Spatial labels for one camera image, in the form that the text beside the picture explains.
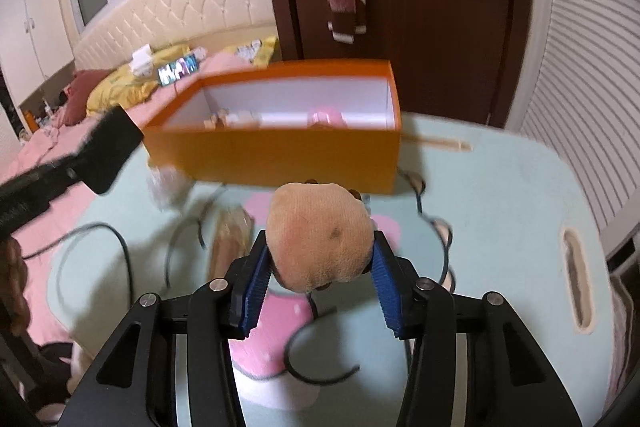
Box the cartoon printed desktop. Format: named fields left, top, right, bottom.
left=47, top=109, right=613, bottom=427

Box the yellow cartoon printed cloth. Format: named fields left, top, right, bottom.
left=222, top=36, right=279, bottom=68

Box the smartphone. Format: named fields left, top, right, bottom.
left=157, top=54, right=200, bottom=86

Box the person's left hand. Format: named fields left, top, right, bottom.
left=0, top=234, right=28, bottom=338

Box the pink blanket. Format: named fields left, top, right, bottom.
left=0, top=52, right=251, bottom=358

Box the brown plush toy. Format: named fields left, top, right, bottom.
left=265, top=179, right=376, bottom=293

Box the white power adapter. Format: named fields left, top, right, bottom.
left=131, top=47, right=153, bottom=78

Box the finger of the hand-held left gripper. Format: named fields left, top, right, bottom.
left=70, top=106, right=146, bottom=195

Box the white wardrobe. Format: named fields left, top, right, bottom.
left=0, top=0, right=76, bottom=108

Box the yellow pillow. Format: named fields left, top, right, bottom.
left=86, top=66, right=161, bottom=116

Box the orange cardboard box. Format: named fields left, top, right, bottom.
left=142, top=59, right=403, bottom=195

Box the pink round item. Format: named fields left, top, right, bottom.
left=306, top=106, right=348, bottom=128

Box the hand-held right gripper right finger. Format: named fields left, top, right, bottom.
left=370, top=229, right=583, bottom=427

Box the white slatted door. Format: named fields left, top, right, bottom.
left=505, top=0, right=640, bottom=253

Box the clear plastic bag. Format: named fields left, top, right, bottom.
left=146, top=164, right=188, bottom=210

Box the dark wooden door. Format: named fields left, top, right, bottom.
left=257, top=0, right=531, bottom=128

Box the dark red pillow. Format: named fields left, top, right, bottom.
left=62, top=69, right=108, bottom=126

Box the dark cloth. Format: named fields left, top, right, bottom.
left=0, top=332, right=93, bottom=423

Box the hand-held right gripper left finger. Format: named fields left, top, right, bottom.
left=56, top=229, right=273, bottom=427

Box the black cable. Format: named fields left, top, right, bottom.
left=55, top=177, right=453, bottom=385

